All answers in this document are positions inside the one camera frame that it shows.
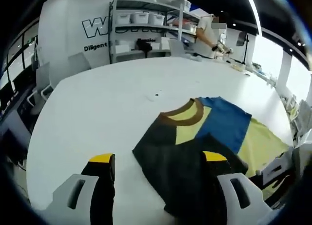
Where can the grey metal shelving rack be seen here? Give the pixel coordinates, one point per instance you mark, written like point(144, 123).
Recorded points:
point(170, 27)

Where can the yellow colour-block garment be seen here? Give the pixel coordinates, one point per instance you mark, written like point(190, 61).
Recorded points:
point(185, 161)

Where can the black device on shelf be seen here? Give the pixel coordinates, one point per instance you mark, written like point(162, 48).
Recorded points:
point(144, 46)

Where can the black tripod stand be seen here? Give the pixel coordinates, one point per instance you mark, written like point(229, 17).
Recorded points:
point(245, 49)

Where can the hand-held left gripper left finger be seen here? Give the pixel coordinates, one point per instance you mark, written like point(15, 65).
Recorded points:
point(102, 198)

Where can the white storage bin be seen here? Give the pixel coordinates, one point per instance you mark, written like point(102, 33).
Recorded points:
point(140, 18)
point(157, 19)
point(124, 18)

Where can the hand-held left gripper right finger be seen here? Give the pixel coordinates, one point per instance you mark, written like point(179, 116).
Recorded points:
point(256, 205)

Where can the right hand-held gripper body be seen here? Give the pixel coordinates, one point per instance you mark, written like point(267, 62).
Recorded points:
point(301, 161)

